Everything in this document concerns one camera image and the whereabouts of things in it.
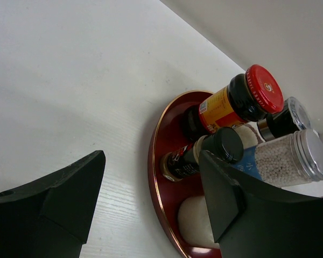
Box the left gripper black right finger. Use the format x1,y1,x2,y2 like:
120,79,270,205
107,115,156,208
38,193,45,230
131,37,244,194
199,150,323,257

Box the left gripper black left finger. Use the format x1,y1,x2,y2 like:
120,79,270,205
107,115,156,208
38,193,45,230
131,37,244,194
0,150,106,257

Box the black cap white bottle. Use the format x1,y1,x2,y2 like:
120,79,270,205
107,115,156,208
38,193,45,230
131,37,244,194
178,196,220,249

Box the small dark spice bottle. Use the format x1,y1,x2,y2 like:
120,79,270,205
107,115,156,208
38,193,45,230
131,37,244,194
160,126,244,181

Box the silver lid blue label bottle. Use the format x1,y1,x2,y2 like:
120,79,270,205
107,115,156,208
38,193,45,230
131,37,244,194
233,129,323,188

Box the grey lid white shaker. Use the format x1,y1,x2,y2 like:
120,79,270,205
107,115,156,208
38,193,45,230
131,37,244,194
233,96,312,147

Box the red lid sauce jar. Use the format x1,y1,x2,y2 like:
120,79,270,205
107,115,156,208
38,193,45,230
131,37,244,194
181,64,284,141

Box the red round tray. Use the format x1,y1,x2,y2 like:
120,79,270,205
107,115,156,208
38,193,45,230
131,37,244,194
148,90,221,258

